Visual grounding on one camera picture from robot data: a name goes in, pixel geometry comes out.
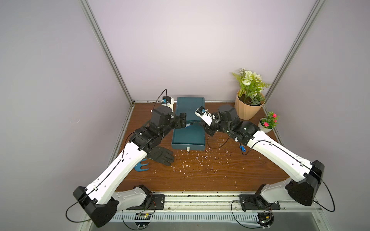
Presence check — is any black green work glove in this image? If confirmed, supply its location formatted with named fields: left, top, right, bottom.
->
left=147, top=146, right=174, bottom=166

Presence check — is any teal garden hand rake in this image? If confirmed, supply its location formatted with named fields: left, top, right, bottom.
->
left=134, top=158, right=149, bottom=172

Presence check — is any left electronics board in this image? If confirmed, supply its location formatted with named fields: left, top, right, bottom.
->
left=134, top=213, right=152, bottom=230

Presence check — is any large white-flower potted plant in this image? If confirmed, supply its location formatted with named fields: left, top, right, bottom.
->
left=232, top=68, right=271, bottom=120

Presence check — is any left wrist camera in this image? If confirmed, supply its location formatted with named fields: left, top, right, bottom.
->
left=161, top=96, right=174, bottom=112

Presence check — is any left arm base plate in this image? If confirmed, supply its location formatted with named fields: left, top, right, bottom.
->
left=127, top=194, right=165, bottom=210

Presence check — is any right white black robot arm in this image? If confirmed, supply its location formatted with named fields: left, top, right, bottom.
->
left=195, top=105, right=325, bottom=209

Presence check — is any electronics board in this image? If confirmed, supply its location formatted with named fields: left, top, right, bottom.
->
left=134, top=213, right=152, bottom=230
left=257, top=210, right=274, bottom=229

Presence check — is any teal three-drawer cabinet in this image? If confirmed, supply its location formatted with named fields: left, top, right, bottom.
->
left=175, top=97, right=205, bottom=123

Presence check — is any small pink-flower potted plant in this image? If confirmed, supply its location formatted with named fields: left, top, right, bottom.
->
left=258, top=112, right=279, bottom=133

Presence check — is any teal top drawer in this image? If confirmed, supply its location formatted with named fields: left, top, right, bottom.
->
left=171, top=124, right=206, bottom=152

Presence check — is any right electronics board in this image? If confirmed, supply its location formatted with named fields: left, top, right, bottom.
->
left=257, top=210, right=274, bottom=229

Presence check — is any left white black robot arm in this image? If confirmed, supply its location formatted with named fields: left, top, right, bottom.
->
left=73, top=105, right=187, bottom=228

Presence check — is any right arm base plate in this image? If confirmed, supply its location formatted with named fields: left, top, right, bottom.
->
left=239, top=194, right=281, bottom=212

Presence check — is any aluminium front rail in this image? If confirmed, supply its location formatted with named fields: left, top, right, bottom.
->
left=152, top=191, right=323, bottom=212

